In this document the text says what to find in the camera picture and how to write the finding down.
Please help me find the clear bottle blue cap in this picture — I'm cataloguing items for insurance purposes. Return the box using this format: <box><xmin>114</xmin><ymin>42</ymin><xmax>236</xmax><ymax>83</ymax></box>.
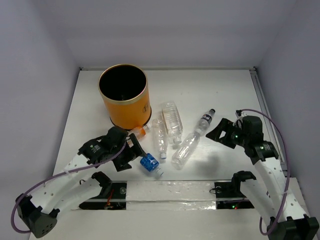
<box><xmin>171</xmin><ymin>129</ymin><xmax>202</xmax><ymax>170</ymax></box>

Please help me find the silver taped base bar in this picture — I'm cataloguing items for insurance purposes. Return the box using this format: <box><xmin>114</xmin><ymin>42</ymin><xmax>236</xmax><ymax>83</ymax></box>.
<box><xmin>79</xmin><ymin>180</ymin><xmax>253</xmax><ymax>211</ymax></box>

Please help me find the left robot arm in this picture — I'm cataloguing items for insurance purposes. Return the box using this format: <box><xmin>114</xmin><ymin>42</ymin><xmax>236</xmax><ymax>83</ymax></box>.
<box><xmin>12</xmin><ymin>126</ymin><xmax>146</xmax><ymax>239</ymax></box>

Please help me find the orange label plastic bottle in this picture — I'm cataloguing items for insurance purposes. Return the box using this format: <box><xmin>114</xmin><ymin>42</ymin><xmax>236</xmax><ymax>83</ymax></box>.
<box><xmin>128</xmin><ymin>123</ymin><xmax>152</xmax><ymax>141</ymax></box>

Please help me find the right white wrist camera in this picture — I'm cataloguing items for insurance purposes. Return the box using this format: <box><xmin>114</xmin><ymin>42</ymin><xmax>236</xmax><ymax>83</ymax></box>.
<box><xmin>233</xmin><ymin>110</ymin><xmax>247</xmax><ymax>128</ymax></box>

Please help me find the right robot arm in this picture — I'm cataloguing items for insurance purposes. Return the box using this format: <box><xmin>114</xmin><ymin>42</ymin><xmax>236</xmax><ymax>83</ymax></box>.
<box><xmin>206</xmin><ymin>112</ymin><xmax>320</xmax><ymax>240</ymax></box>

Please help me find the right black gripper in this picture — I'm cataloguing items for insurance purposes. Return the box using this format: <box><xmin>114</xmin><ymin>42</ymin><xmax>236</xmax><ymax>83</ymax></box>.
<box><xmin>205</xmin><ymin>117</ymin><xmax>249</xmax><ymax>149</ymax></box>

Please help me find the square clear plastic bottle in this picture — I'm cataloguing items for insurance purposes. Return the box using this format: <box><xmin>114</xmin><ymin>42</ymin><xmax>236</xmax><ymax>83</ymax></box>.
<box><xmin>161</xmin><ymin>101</ymin><xmax>183</xmax><ymax>145</ymax></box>

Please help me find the black label pepsi bottle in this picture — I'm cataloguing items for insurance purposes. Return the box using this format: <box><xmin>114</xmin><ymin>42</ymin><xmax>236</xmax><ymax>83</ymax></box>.
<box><xmin>196</xmin><ymin>108</ymin><xmax>216</xmax><ymax>134</ymax></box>

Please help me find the orange cylindrical bin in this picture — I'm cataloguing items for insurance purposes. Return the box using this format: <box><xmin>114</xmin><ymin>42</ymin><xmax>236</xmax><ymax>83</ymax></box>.
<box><xmin>98</xmin><ymin>64</ymin><xmax>152</xmax><ymax>130</ymax></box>

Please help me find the blue label plastic bottle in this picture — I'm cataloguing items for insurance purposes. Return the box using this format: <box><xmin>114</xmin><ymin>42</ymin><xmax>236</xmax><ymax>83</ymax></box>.
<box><xmin>140</xmin><ymin>153</ymin><xmax>164</xmax><ymax>179</ymax></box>

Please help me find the aluminium rail right edge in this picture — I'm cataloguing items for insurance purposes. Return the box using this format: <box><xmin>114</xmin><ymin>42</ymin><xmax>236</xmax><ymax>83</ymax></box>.
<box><xmin>249</xmin><ymin>67</ymin><xmax>291</xmax><ymax>177</ymax></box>

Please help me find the slim clear plastic bottle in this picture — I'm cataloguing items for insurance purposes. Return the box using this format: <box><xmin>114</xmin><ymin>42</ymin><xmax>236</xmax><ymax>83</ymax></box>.
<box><xmin>152</xmin><ymin>118</ymin><xmax>168</xmax><ymax>162</ymax></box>

